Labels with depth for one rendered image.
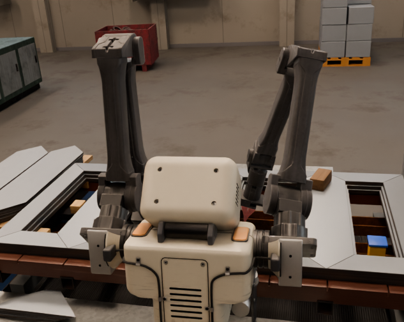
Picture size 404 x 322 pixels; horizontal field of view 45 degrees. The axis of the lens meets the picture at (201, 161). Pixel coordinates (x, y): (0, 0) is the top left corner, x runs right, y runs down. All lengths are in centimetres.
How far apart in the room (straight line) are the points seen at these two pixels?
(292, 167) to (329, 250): 58
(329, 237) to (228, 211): 80
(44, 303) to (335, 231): 105
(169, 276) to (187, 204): 16
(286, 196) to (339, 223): 72
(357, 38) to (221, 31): 332
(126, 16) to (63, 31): 155
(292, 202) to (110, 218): 43
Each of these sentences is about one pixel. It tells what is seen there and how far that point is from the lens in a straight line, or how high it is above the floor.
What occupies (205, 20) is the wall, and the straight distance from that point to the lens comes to 1060.
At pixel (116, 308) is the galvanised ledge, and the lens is 179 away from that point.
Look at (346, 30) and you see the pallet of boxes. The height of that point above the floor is 57.
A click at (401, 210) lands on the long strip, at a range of 199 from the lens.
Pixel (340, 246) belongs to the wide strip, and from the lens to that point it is 172.
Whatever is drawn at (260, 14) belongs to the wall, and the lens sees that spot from 1045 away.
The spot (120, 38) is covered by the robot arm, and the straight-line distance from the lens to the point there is 123.
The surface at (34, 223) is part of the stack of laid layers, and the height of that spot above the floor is 85.
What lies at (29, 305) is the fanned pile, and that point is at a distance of 184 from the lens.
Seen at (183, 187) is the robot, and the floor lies 134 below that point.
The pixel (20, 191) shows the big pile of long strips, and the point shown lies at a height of 85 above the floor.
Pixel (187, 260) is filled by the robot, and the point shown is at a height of 121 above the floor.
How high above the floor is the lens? 179
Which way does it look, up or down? 23 degrees down
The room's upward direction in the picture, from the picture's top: 4 degrees counter-clockwise
